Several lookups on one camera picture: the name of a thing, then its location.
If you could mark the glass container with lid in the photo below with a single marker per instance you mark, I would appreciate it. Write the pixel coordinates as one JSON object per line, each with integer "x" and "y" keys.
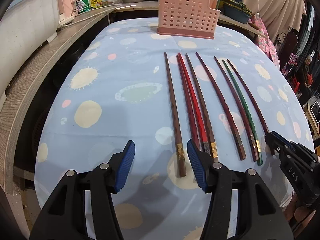
{"x": 112, "y": 1}

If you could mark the red chopstick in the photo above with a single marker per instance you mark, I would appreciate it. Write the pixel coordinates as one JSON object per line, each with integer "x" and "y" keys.
{"x": 193, "y": 100}

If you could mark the maroon chopstick silver band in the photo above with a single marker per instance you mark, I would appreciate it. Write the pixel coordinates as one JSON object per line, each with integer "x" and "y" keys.
{"x": 226, "y": 110}
{"x": 248, "y": 130}

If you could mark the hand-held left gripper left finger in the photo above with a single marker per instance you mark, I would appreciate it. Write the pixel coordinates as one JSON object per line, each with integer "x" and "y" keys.
{"x": 125, "y": 166}

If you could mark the yellow snack packet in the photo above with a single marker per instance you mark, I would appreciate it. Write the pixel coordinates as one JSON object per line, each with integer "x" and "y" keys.
{"x": 97, "y": 0}

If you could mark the pink pineapple print cloth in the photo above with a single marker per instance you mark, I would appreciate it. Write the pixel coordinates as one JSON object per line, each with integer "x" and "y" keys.
{"x": 267, "y": 47}

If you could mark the pink perforated utensil holder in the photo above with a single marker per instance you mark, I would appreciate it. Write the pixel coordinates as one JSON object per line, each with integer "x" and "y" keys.
{"x": 186, "y": 12}

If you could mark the green chopstick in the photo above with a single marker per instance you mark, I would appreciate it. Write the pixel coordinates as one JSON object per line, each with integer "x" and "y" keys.
{"x": 259, "y": 158}

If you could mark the dark red-brown chopstick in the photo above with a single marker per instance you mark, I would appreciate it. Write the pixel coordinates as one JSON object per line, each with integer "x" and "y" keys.
{"x": 187, "y": 102}

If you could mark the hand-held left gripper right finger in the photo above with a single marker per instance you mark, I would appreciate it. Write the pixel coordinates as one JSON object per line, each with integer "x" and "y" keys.
{"x": 197, "y": 167}

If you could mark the brown chopstick gold band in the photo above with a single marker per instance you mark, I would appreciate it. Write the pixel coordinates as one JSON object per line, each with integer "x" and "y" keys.
{"x": 200, "y": 105}
{"x": 172, "y": 110}

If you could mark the person's right hand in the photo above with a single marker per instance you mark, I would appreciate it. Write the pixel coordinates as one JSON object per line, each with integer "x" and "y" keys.
{"x": 298, "y": 215}

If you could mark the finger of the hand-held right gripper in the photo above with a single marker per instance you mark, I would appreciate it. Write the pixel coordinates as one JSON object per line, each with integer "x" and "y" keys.
{"x": 273, "y": 138}

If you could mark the blue dotted tablecloth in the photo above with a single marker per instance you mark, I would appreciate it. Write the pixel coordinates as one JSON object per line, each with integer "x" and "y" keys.
{"x": 112, "y": 67}

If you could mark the pink appliance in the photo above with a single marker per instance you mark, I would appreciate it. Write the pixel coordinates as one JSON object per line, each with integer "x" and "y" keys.
{"x": 66, "y": 0}

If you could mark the white container blue lid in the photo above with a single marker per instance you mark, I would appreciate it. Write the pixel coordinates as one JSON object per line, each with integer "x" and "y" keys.
{"x": 25, "y": 25}

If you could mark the blue basin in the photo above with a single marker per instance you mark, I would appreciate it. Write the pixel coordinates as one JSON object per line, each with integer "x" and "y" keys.
{"x": 236, "y": 13}

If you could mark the dark purple-brown chopstick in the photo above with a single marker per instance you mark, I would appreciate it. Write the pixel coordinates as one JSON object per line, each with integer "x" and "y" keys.
{"x": 260, "y": 116}

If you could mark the green label packet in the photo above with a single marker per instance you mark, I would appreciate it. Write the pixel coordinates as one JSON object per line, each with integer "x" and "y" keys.
{"x": 83, "y": 1}

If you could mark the beige curtain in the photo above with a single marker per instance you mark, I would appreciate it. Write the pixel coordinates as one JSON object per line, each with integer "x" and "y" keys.
{"x": 275, "y": 2}

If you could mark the black metal chair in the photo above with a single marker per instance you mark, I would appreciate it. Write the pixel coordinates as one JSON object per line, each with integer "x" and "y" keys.
{"x": 290, "y": 45}

